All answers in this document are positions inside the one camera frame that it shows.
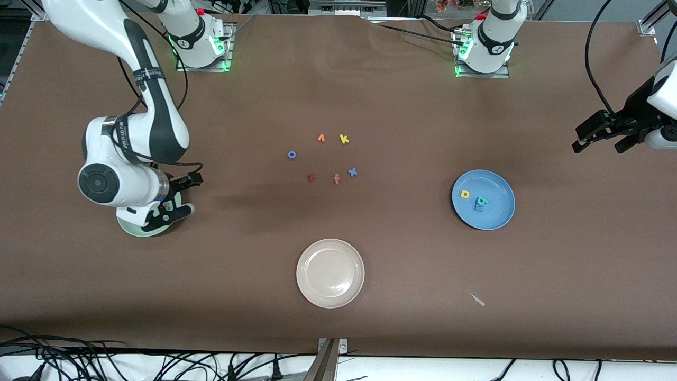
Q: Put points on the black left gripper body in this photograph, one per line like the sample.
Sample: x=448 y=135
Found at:
x=633 y=117

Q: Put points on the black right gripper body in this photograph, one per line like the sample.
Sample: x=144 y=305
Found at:
x=176 y=186

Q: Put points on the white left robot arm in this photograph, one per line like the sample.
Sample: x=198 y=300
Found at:
x=494 y=47

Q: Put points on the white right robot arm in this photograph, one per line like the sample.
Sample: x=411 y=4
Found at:
x=84 y=21

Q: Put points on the green plate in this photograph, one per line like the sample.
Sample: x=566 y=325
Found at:
x=135 y=230

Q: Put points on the blue plate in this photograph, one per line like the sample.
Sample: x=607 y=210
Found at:
x=494 y=217

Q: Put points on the blue foam letter x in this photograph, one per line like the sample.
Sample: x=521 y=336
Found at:
x=353 y=172

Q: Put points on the beige plate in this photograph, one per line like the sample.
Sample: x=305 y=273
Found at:
x=330 y=273

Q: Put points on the orange patterned object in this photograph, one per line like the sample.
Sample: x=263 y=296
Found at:
x=455 y=5

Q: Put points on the small white paper scrap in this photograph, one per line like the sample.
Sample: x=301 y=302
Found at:
x=478 y=300

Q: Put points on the grey table support strut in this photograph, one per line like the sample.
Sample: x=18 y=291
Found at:
x=322 y=368

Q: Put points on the aluminium frame profile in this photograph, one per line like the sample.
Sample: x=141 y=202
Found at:
x=646 y=27
x=31 y=32

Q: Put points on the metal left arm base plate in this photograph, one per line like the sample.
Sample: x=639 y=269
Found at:
x=502 y=75

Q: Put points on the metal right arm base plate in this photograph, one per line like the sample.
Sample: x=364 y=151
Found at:
x=229 y=53

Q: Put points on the metal table edge bracket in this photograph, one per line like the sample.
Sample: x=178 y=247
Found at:
x=342 y=346

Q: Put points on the grey metal frame bar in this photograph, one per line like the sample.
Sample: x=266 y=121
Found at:
x=346 y=8

